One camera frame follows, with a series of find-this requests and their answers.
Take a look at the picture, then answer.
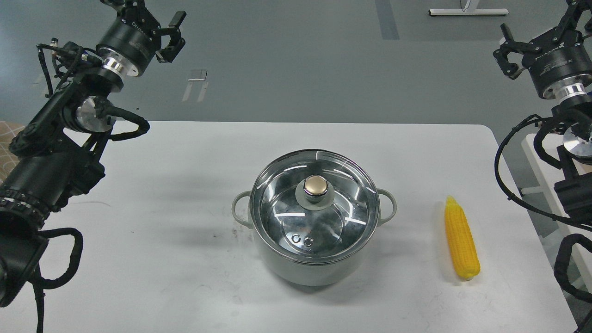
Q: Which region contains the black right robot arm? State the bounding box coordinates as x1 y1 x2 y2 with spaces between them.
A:
493 0 592 231

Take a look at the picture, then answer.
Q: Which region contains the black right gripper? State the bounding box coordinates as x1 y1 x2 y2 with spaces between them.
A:
493 0 592 99

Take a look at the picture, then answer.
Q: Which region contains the white side table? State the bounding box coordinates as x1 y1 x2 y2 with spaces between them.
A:
521 134 592 292

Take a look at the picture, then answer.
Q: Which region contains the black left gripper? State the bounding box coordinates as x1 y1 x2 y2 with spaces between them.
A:
96 0 187 77

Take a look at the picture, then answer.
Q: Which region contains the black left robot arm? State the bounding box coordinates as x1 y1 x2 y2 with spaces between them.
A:
0 0 187 333

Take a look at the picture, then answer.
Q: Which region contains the beige patterned cushion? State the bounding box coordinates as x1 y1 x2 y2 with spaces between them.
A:
0 121 25 182

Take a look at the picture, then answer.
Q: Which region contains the glass pot lid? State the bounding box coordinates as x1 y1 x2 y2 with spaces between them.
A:
249 149 394 264

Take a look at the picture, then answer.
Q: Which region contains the white table foot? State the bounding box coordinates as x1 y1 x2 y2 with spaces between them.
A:
428 0 509 17

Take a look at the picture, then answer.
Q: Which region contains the yellow corn cob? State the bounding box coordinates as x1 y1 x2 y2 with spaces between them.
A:
444 196 481 280

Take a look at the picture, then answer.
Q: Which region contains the grey steel cooking pot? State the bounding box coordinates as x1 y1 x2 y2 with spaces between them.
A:
231 149 398 286

